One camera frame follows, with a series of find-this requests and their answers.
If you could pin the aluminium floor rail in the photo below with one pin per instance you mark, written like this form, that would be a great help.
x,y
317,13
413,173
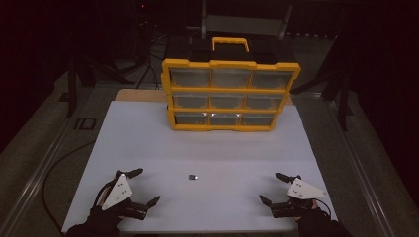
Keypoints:
x,y
359,164
39,168

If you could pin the black metal stand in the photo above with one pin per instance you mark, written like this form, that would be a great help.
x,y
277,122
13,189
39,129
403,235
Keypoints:
x,y
72,85
342,92

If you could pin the person's left hand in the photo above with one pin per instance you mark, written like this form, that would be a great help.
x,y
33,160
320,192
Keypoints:
x,y
102,215

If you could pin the grid of clear drawers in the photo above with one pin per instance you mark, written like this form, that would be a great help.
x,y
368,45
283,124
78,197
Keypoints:
x,y
190,78

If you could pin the white table sheet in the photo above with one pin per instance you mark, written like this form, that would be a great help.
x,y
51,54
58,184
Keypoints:
x,y
197,154

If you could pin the yellow black organizer cabinet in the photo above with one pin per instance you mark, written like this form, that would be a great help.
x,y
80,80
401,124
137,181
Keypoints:
x,y
230,89

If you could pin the small dark metal part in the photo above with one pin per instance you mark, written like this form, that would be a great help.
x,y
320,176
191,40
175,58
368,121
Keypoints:
x,y
193,177

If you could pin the person's right hand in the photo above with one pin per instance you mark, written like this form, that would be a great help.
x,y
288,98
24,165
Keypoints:
x,y
311,215

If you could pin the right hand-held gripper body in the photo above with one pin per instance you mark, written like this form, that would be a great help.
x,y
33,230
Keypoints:
x,y
301,191

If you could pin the clear plastic drawer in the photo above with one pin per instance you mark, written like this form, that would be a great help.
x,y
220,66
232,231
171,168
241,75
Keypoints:
x,y
225,119

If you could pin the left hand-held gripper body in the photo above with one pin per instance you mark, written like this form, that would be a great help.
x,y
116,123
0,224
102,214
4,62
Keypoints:
x,y
118,194

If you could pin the grey metal frame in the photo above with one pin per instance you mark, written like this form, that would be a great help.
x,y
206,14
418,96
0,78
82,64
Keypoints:
x,y
243,24

